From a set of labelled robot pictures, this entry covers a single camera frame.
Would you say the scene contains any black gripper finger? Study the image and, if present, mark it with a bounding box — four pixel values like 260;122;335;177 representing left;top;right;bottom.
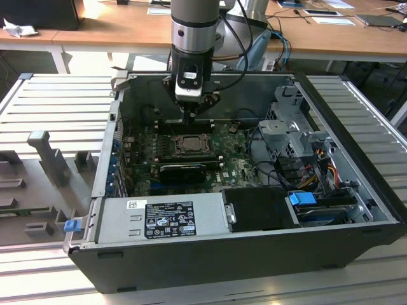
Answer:
191;90;222;125
162;75;193;126

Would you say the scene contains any metal socket cover frame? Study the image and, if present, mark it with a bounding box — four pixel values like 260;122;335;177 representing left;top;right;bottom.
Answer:
173;135;213;156

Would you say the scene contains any black RAM slot bank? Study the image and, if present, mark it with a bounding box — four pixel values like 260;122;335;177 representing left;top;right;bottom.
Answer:
157;119;217;135
157;152;224;169

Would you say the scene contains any CPU socket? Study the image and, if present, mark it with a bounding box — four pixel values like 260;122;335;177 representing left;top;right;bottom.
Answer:
170;133;216;157

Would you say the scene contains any green motherboard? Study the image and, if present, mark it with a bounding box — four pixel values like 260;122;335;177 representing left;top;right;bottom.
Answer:
122;120;266;197

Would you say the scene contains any grey metal drive cage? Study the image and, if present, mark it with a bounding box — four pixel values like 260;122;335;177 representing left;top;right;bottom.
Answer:
256;83;338;166

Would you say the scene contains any black card module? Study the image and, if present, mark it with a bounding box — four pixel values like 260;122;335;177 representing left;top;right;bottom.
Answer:
158;163;208;184

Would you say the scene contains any long wooden desk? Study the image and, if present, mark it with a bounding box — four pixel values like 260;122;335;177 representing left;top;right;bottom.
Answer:
52;0;407;76

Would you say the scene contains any blue booklet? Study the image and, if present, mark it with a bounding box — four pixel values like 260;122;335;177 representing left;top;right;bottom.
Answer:
277;0;310;9

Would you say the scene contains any black plastic air shroud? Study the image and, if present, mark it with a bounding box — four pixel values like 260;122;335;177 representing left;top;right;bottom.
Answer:
221;187;301;233

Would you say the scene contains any white flat phone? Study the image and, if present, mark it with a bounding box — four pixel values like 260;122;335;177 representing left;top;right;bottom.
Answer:
303;9;343;17

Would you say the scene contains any hard disk in blue carrier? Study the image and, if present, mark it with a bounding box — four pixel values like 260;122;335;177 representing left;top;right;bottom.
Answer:
287;190;357;228

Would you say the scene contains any white paper sheet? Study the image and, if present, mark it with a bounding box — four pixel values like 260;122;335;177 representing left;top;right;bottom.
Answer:
312;16;357;26

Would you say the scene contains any large black box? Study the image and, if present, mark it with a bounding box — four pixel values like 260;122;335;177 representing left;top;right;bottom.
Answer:
0;0;85;31

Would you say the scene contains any grey power supply unit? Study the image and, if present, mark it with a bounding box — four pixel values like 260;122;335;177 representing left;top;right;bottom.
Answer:
95;193;230;244

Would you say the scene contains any short wooden desk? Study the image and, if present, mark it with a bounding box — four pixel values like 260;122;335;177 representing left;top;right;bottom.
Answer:
0;17;83;74

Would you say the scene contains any plain white paper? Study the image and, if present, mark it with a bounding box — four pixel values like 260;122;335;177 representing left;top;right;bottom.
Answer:
319;0;356;10

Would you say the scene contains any crumpled white paper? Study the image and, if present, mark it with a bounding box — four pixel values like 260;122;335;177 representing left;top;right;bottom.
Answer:
2;17;39;38

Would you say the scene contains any black open PC case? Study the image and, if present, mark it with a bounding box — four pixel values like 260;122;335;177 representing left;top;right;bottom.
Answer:
62;70;407;295

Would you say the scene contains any blue plastic case clip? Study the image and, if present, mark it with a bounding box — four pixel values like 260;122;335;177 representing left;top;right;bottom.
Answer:
63;219;81;233

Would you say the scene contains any grey parts rack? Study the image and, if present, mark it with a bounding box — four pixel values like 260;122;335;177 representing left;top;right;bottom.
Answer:
0;129;100;248

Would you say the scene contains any dark flat notebook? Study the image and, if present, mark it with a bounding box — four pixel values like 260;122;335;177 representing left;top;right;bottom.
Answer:
355;14;404;28

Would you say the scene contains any black-faced white wrist camera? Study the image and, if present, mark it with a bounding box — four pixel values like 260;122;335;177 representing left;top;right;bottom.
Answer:
174;62;205;103

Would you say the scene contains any blue cable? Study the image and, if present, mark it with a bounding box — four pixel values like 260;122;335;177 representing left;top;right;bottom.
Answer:
270;30;292;66

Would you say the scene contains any black cable bundle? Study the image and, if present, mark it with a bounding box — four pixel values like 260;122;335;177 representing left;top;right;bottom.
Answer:
246;125;301;190

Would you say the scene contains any red yellow wire bundle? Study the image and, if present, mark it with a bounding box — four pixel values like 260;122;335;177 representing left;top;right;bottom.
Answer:
298;160;340;189

